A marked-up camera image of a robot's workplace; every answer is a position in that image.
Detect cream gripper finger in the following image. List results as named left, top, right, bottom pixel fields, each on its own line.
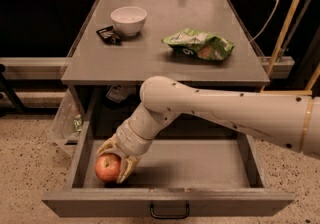
left=97, top=135, right=119, bottom=156
left=116, top=155, right=141, bottom=184

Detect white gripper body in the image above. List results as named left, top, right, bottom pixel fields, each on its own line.
left=115, top=120, right=152, bottom=156

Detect red apple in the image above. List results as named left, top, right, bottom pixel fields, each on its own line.
left=94, top=153, right=121, bottom=183

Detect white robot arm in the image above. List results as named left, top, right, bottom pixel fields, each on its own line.
left=97, top=76, right=320, bottom=183

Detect grey open drawer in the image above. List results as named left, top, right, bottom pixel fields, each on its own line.
left=41, top=87, right=296, bottom=219

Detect grey counter cabinet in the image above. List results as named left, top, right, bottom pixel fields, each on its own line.
left=60, top=0, right=271, bottom=142

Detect packaged items inside cabinet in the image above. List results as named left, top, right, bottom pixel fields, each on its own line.
left=104, top=85, right=140, bottom=109

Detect clear plastic bag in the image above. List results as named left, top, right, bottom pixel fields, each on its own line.
left=49, top=90, right=82, bottom=148

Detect black snack wrapper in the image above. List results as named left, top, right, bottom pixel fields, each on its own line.
left=96, top=26, right=121, bottom=45

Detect white ceramic bowl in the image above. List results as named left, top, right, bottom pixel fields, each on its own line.
left=110, top=6, right=147, bottom=36

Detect green chip bag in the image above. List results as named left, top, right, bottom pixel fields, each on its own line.
left=162, top=28, right=234, bottom=61

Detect black drawer handle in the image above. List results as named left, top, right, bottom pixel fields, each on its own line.
left=149, top=203, right=190, bottom=220

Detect yellow metal frame cart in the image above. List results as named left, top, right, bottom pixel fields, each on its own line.
left=259, top=0, right=319, bottom=96

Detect white power cable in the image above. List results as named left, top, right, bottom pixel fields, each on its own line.
left=249, top=0, right=281, bottom=44

